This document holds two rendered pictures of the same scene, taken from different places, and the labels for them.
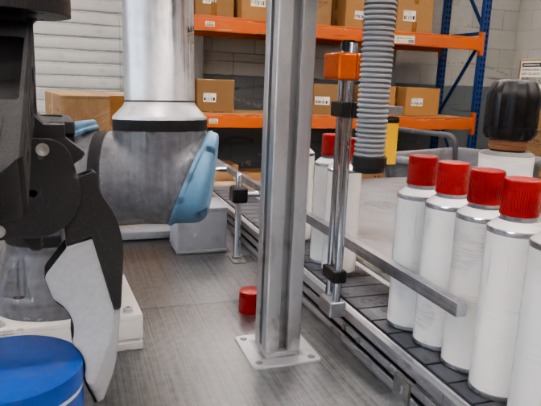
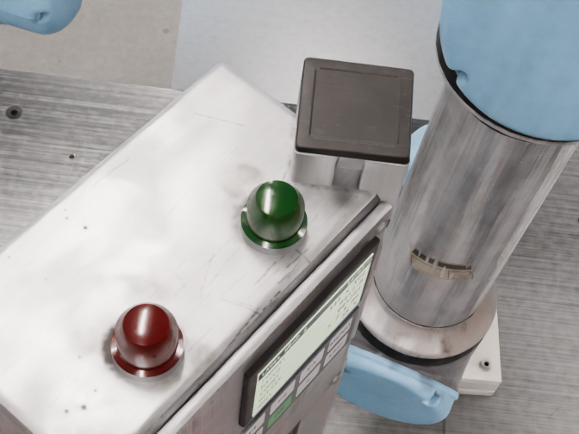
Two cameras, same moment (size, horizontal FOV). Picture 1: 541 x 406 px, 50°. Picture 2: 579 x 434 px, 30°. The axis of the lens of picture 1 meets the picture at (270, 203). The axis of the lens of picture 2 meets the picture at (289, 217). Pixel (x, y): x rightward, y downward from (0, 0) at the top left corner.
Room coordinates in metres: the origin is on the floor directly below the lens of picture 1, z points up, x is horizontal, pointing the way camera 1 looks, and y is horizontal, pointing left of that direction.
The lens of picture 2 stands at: (0.73, -0.27, 1.84)
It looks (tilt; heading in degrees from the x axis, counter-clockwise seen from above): 59 degrees down; 107
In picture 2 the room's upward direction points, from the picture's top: 9 degrees clockwise
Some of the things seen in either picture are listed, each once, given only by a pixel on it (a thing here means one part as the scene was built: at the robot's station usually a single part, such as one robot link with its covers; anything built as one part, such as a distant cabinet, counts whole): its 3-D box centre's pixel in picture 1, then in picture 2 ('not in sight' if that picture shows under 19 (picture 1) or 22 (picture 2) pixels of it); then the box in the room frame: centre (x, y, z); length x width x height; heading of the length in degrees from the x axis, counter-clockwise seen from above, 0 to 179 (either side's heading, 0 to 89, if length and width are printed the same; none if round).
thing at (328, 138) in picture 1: (328, 198); not in sight; (0.89, -0.09, 0.98); 0.05 x 0.05 x 0.20
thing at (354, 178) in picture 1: (342, 205); not in sight; (0.84, -0.11, 0.98); 0.05 x 0.05 x 0.20
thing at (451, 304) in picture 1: (274, 197); not in sight; (1.02, -0.01, 0.96); 1.07 x 0.01 x 0.01; 19
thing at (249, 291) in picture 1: (250, 300); not in sight; (0.79, 0.02, 0.85); 0.03 x 0.03 x 0.03
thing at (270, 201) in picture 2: not in sight; (275, 211); (0.66, -0.07, 1.49); 0.03 x 0.03 x 0.02
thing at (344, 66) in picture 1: (362, 182); not in sight; (0.69, -0.11, 1.05); 0.10 x 0.04 x 0.33; 109
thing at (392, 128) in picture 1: (386, 140); not in sight; (0.71, -0.14, 1.09); 0.03 x 0.01 x 0.06; 109
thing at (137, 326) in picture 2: not in sight; (146, 336); (0.64, -0.13, 1.49); 0.03 x 0.03 x 0.02
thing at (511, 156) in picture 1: (504, 173); not in sight; (0.92, -0.38, 1.03); 0.09 x 0.09 x 0.30
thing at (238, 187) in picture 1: (249, 216); not in sight; (1.05, 0.04, 0.91); 0.07 x 0.03 x 0.16; 109
